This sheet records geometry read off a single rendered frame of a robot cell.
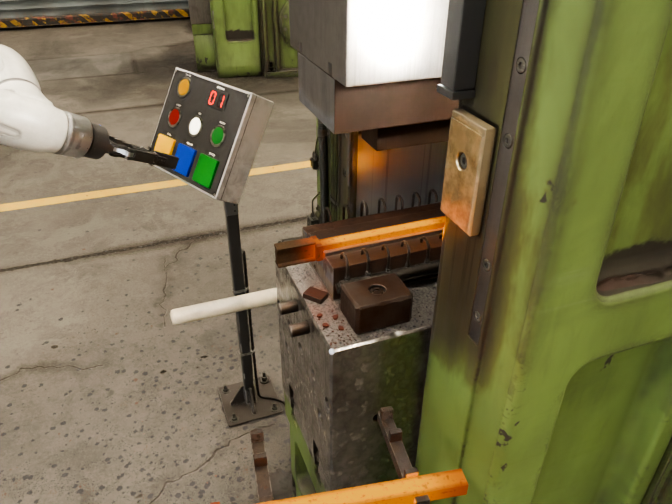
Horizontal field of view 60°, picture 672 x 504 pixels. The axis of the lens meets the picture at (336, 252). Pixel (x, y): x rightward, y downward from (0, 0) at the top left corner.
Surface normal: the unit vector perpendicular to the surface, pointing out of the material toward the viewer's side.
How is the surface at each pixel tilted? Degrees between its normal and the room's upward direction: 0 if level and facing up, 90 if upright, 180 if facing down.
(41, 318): 0
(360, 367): 90
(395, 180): 90
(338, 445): 90
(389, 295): 0
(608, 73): 89
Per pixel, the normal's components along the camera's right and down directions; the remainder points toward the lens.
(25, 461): 0.00, -0.84
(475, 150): -0.94, 0.18
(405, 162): 0.36, 0.50
